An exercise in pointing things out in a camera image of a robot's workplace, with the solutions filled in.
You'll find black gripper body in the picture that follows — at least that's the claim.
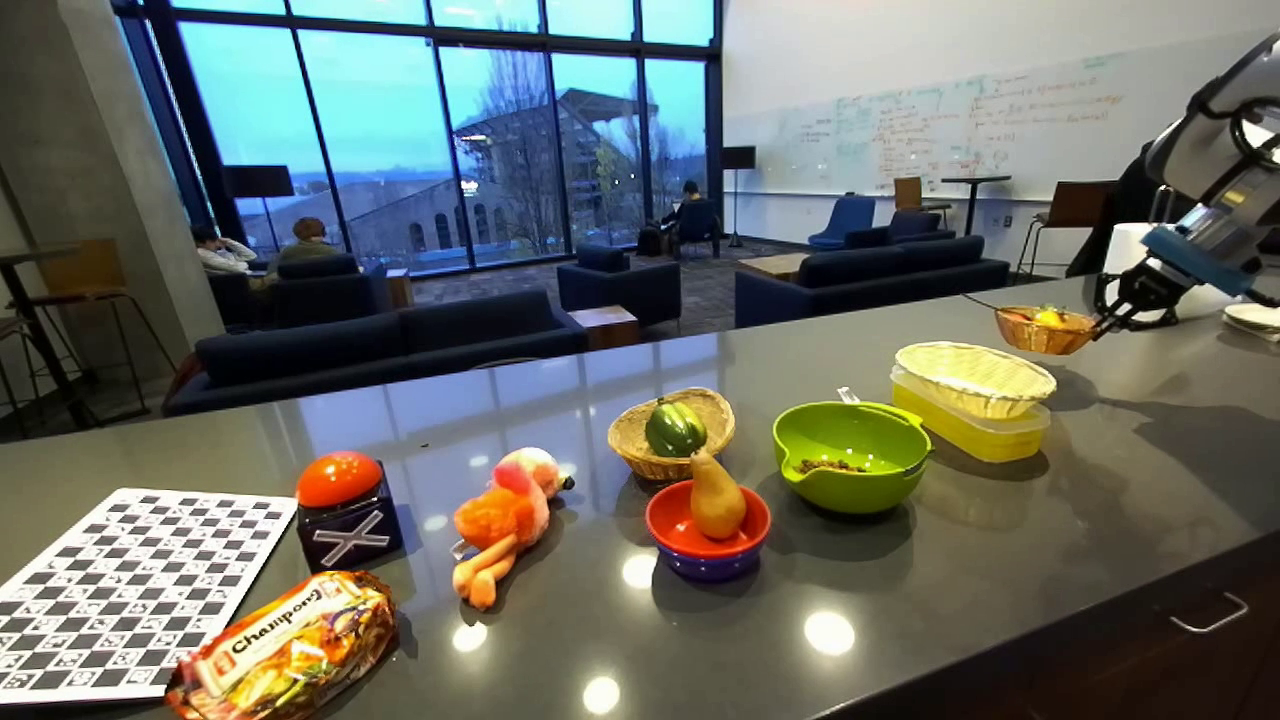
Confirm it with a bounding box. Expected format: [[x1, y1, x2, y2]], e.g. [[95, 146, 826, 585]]
[[1089, 222, 1265, 338]]

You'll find brown wicker basket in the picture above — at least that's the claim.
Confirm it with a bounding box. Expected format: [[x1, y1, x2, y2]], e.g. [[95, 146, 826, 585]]
[[996, 303, 1091, 357]]

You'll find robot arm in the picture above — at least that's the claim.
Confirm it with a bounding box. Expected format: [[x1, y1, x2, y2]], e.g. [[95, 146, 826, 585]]
[[1069, 35, 1280, 338]]

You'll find white plate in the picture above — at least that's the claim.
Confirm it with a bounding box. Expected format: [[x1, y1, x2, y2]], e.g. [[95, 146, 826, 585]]
[[1223, 302, 1280, 332]]

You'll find yellow plastic container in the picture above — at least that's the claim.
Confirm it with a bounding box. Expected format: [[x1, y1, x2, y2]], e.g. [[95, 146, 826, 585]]
[[893, 374, 1050, 464]]

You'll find cream wicker basket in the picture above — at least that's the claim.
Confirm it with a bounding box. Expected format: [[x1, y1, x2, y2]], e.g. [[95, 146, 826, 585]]
[[897, 339, 1054, 419]]

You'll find dark blue sofa right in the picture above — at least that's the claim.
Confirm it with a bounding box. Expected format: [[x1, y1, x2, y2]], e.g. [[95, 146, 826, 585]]
[[735, 237, 1006, 330]]

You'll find dark blue sofa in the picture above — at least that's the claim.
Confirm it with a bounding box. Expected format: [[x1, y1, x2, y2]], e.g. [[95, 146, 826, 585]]
[[735, 237, 1006, 330], [162, 290, 587, 416]]

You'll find green plastic bowl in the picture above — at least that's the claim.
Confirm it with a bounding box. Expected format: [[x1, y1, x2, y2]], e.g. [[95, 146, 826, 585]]
[[770, 401, 931, 518]]

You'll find yellow toy pear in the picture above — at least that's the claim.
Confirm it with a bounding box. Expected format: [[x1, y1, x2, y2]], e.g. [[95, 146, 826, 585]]
[[693, 458, 742, 539]]

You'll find red and blue bowl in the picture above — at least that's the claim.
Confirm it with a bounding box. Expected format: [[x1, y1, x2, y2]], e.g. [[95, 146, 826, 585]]
[[643, 481, 770, 585]]

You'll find tan wicker basket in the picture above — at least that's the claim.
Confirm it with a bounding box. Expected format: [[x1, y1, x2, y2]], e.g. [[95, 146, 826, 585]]
[[606, 387, 735, 484]]

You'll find dark armchair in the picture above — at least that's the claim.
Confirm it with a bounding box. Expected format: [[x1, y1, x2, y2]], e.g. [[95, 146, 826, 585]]
[[554, 245, 682, 330]]

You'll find pink flamingo plush toy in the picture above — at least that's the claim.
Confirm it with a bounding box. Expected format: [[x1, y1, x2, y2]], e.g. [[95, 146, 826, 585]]
[[451, 448, 568, 607]]

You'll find black box with orange ball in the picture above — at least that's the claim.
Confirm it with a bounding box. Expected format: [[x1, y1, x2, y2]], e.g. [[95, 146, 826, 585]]
[[296, 451, 405, 574]]

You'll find bread loaf bag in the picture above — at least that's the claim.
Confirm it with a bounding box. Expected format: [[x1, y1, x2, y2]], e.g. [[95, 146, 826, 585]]
[[162, 574, 397, 720]]

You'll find wooden bar stool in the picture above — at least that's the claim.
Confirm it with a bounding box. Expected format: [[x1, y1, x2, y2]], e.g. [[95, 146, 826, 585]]
[[32, 241, 172, 387]]

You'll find checkerboard calibration board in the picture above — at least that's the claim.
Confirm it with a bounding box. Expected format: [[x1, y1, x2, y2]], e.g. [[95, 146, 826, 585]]
[[0, 488, 296, 703]]

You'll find drawer handle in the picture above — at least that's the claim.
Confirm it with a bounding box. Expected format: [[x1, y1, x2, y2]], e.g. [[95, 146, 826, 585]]
[[1166, 594, 1252, 638]]

